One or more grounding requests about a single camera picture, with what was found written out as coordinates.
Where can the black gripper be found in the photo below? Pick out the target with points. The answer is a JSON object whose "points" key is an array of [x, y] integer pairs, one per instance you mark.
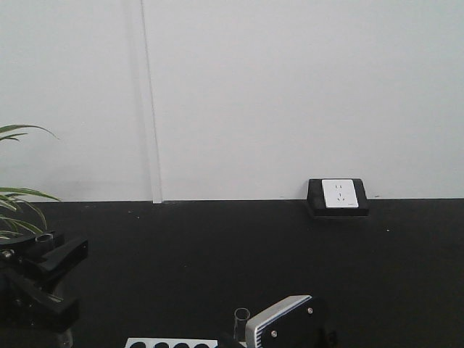
{"points": [[31, 269]]}

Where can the tall clear test tube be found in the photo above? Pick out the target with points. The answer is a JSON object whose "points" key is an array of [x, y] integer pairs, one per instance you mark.
{"points": [[241, 316]]}

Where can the short clear test tube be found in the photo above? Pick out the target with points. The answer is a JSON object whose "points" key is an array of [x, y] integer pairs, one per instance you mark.
{"points": [[62, 331]]}

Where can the white test tube rack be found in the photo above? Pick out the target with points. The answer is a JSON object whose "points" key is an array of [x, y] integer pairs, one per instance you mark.
{"points": [[169, 342]]}

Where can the black and white power socket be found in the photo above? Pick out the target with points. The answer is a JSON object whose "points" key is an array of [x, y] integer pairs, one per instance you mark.
{"points": [[337, 198]]}

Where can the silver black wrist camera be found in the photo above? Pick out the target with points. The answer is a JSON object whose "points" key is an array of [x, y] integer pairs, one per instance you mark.
{"points": [[295, 321]]}

